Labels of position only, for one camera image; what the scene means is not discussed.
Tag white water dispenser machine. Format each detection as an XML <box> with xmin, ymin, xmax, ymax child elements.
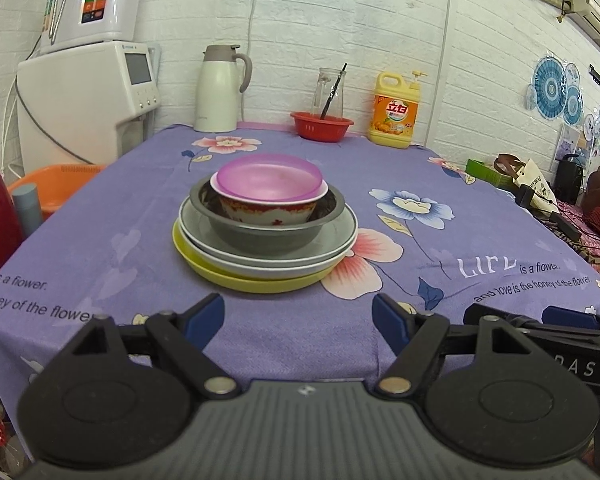
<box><xmin>17</xmin><ymin>41</ymin><xmax>161</xmax><ymax>176</ymax></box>

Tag white ceramic bowl red pattern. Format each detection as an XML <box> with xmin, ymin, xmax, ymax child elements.
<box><xmin>210</xmin><ymin>172</ymin><xmax>329</xmax><ymax>226</ymax></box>

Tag yellow detergent bottle with pump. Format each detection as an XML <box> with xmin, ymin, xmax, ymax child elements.
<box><xmin>368</xmin><ymin>70</ymin><xmax>428</xmax><ymax>150</ymax></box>

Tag purple plastic bowl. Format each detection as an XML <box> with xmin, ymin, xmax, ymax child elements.
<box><xmin>216</xmin><ymin>154</ymin><xmax>324</xmax><ymax>203</ymax></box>

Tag black speaker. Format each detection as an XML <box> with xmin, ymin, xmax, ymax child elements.
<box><xmin>555</xmin><ymin>154</ymin><xmax>586</xmax><ymax>205</ymax></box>

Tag grey-blue bottle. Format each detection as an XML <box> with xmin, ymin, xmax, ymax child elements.
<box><xmin>12</xmin><ymin>183</ymin><xmax>44</xmax><ymax>237</ymax></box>

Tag white wall cable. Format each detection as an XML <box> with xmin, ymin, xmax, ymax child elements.
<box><xmin>249</xmin><ymin>0</ymin><xmax>264</xmax><ymax>107</ymax></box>
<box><xmin>427</xmin><ymin>0</ymin><xmax>457</xmax><ymax>148</ymax></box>

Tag orange plastic basin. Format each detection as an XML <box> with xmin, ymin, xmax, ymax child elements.
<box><xmin>7</xmin><ymin>164</ymin><xmax>106</xmax><ymax>221</ymax></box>

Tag green box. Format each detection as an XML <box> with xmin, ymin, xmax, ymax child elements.
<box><xmin>465</xmin><ymin>158</ymin><xmax>518</xmax><ymax>191</ymax></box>

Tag clear glass carafe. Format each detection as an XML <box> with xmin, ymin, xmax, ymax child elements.
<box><xmin>311</xmin><ymin>67</ymin><xmax>348</xmax><ymax>120</ymax></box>

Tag black power adapter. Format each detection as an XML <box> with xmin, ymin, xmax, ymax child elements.
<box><xmin>517</xmin><ymin>185</ymin><xmax>584</xmax><ymax>242</ymax></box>

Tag beige tote bag brown handles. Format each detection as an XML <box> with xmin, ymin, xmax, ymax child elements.
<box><xmin>497</xmin><ymin>154</ymin><xmax>561</xmax><ymax>216</ymax></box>

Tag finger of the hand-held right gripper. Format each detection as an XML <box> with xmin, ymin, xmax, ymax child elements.
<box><xmin>541</xmin><ymin>305</ymin><xmax>600</xmax><ymax>332</ymax></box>
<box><xmin>462</xmin><ymin>302</ymin><xmax>546</xmax><ymax>333</ymax></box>

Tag purple floral tablecloth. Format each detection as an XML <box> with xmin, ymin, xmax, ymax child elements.
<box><xmin>0</xmin><ymin>121</ymin><xmax>600</xmax><ymax>466</ymax></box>

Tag blue floral wall stickers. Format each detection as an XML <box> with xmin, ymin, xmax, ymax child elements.
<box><xmin>581</xmin><ymin>101</ymin><xmax>600</xmax><ymax>162</ymax></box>

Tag large blue paper fan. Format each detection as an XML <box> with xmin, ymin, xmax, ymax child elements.
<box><xmin>532</xmin><ymin>56</ymin><xmax>567</xmax><ymax>114</ymax></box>

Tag black stirring stick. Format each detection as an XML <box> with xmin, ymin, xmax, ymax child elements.
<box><xmin>320</xmin><ymin>63</ymin><xmax>348</xmax><ymax>120</ymax></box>

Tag white plate with dark rim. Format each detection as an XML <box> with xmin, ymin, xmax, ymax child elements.
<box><xmin>178</xmin><ymin>195</ymin><xmax>359</xmax><ymax>281</ymax></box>

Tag small blue paper fan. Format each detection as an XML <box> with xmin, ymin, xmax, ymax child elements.
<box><xmin>562</xmin><ymin>85</ymin><xmax>584</xmax><ymax>126</ymax></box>

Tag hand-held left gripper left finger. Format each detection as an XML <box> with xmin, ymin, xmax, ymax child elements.
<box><xmin>70</xmin><ymin>292</ymin><xmax>242</xmax><ymax>397</ymax></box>

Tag grey hose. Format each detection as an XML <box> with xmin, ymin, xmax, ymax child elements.
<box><xmin>14</xmin><ymin>77</ymin><xmax>112</xmax><ymax>167</ymax></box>

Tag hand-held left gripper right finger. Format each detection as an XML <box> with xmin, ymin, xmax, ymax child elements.
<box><xmin>366</xmin><ymin>292</ymin><xmax>536</xmax><ymax>396</ymax></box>

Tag red plastic colander basket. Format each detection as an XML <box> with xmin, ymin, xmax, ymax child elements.
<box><xmin>289</xmin><ymin>111</ymin><xmax>355</xmax><ymax>142</ymax></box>

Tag white water purifier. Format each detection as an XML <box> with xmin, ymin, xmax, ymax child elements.
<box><xmin>39</xmin><ymin>0</ymin><xmax>146</xmax><ymax>56</ymax></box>

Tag cream thermos jug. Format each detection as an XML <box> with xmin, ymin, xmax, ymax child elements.
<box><xmin>195</xmin><ymin>44</ymin><xmax>253</xmax><ymax>133</ymax></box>

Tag stainless steel bowl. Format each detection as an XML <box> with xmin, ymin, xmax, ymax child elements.
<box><xmin>189</xmin><ymin>177</ymin><xmax>346</xmax><ymax>256</ymax></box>

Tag yellow plate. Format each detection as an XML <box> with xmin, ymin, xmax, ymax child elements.
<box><xmin>172</xmin><ymin>217</ymin><xmax>351</xmax><ymax>294</ymax></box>

